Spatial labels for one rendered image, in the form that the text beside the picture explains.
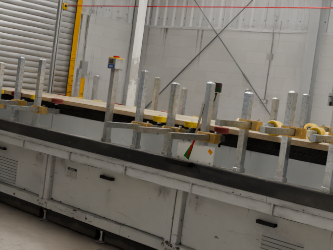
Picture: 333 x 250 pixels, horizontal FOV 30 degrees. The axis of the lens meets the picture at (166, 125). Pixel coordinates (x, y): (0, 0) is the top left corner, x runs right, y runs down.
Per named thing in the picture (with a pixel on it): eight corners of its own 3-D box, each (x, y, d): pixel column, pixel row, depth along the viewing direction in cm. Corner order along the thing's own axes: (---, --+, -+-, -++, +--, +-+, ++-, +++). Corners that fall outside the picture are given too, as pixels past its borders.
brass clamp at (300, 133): (300, 139, 290) (301, 128, 289) (275, 134, 299) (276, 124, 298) (306, 139, 294) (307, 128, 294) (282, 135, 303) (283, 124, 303)
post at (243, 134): (237, 186, 314) (250, 92, 311) (231, 185, 316) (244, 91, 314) (241, 186, 316) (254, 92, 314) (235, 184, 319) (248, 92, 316)
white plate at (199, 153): (211, 166, 324) (214, 147, 323) (175, 158, 341) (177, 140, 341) (212, 166, 324) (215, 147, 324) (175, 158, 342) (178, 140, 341)
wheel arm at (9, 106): (6, 110, 408) (7, 104, 407) (3, 109, 410) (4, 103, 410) (59, 114, 440) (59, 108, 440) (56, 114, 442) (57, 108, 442)
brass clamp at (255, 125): (255, 131, 306) (256, 121, 306) (233, 127, 315) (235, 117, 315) (262, 131, 311) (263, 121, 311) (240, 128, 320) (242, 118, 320)
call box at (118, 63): (114, 70, 376) (116, 57, 376) (106, 69, 381) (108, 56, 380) (123, 71, 381) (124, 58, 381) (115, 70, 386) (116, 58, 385)
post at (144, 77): (134, 152, 363) (145, 70, 361) (130, 151, 366) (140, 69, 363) (138, 152, 366) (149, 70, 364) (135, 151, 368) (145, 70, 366)
